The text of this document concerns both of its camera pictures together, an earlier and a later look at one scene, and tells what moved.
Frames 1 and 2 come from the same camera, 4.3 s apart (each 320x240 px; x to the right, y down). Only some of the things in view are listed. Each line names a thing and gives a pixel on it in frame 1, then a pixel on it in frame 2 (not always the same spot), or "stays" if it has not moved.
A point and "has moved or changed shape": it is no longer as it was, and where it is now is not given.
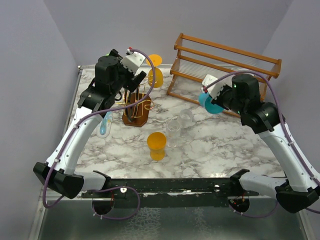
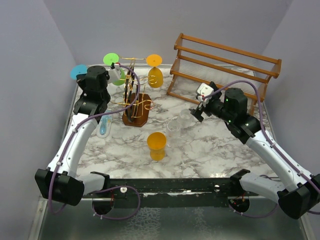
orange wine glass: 159,80 stays
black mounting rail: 170,193 stays
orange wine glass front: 156,142 stays
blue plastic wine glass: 205,100 has moved or changed shape
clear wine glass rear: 186,120 stays
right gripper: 217,101 to 197,112
